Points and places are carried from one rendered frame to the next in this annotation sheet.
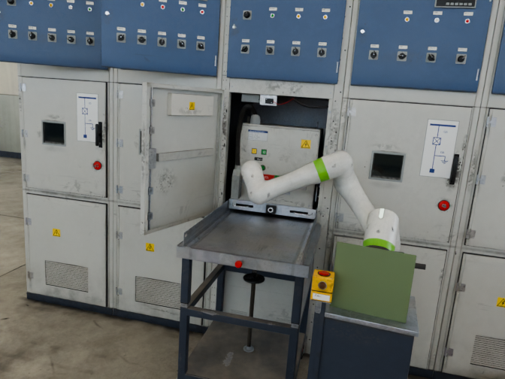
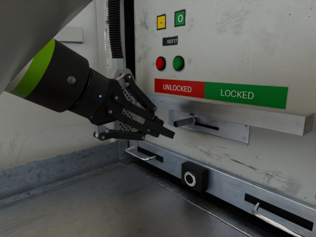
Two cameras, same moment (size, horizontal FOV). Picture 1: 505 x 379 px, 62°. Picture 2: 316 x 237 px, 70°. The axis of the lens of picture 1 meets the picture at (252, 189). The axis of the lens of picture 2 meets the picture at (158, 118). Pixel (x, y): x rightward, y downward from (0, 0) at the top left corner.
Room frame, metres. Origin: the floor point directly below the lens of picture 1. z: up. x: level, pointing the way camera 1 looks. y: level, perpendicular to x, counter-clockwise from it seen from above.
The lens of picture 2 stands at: (2.06, -0.33, 1.14)
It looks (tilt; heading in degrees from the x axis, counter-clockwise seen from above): 13 degrees down; 36
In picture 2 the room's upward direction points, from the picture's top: straight up
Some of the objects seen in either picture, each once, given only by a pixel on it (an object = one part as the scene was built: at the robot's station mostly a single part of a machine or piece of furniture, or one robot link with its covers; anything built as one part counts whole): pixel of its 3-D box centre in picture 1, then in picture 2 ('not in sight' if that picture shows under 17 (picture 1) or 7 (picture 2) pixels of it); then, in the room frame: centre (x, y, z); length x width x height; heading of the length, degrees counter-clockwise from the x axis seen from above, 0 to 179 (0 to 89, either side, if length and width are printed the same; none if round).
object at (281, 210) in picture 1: (272, 207); (204, 171); (2.52, -0.13, 0.89); 0.54 x 0.05 x 0.06; 77
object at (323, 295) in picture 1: (322, 286); not in sight; (1.53, -0.30, 0.85); 0.08 x 0.08 x 0.10; 77
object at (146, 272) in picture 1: (198, 150); not in sight; (3.22, 0.43, 1.13); 1.35 x 0.70 x 2.25; 167
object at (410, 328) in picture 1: (368, 305); not in sight; (1.62, -0.51, 0.74); 0.37 x 0.32 x 0.02; 73
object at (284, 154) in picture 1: (274, 168); (204, 58); (2.50, -0.12, 1.15); 0.48 x 0.01 x 0.48; 77
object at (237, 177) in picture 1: (237, 183); (121, 102); (2.48, 0.09, 1.04); 0.08 x 0.05 x 0.17; 167
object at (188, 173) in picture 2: (270, 209); (193, 177); (2.48, -0.12, 0.90); 0.06 x 0.03 x 0.05; 77
